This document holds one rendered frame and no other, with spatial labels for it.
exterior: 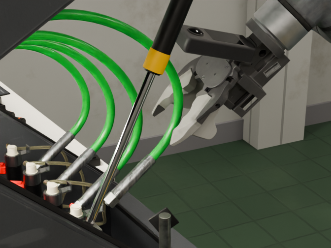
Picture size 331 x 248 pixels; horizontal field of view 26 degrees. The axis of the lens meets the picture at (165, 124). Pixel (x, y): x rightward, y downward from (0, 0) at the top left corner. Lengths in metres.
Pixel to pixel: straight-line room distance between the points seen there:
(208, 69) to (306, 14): 0.16
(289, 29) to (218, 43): 0.10
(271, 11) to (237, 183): 2.54
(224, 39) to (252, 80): 0.09
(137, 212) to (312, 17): 0.56
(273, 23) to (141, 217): 0.52
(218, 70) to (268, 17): 0.10
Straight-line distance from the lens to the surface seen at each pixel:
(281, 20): 1.03
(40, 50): 1.20
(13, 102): 1.88
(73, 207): 1.04
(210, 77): 1.04
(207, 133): 1.06
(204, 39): 0.99
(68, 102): 3.48
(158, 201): 3.36
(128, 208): 1.42
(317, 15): 1.04
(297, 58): 3.83
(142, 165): 1.06
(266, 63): 1.07
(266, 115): 3.84
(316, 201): 3.43
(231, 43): 1.02
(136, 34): 0.98
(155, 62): 0.62
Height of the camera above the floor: 1.66
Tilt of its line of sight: 23 degrees down
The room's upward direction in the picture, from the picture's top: straight up
